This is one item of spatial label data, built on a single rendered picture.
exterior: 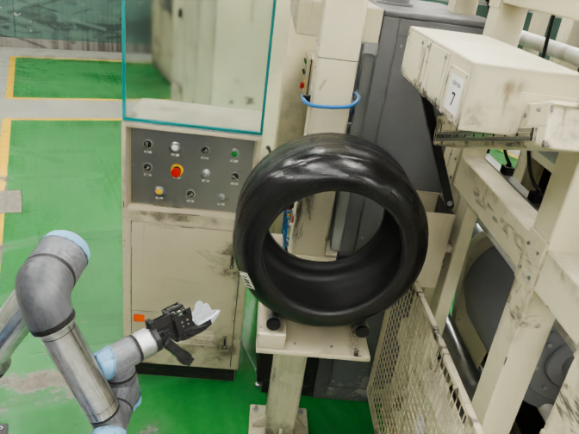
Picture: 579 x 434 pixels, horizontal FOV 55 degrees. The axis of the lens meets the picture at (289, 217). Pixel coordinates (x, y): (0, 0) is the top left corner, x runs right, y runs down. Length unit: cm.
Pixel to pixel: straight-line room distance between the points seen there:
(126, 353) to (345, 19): 114
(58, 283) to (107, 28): 935
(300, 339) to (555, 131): 104
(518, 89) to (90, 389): 113
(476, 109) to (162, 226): 152
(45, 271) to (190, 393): 166
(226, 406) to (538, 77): 203
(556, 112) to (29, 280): 111
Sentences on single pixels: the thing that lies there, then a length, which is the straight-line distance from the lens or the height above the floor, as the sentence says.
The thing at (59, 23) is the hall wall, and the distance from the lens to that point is 1041.
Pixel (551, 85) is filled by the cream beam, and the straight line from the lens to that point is 131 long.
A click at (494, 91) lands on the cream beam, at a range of 126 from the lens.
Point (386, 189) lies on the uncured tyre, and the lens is 152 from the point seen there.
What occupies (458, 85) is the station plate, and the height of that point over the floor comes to 172.
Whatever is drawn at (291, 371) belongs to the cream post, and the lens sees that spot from 235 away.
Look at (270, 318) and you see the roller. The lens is 174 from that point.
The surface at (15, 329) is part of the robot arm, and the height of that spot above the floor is 107.
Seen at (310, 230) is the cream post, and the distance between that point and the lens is 199.
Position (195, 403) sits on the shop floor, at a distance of 276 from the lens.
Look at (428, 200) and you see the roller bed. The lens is 214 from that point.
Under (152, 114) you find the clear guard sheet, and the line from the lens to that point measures 226.
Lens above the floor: 194
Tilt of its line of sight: 25 degrees down
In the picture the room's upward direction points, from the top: 8 degrees clockwise
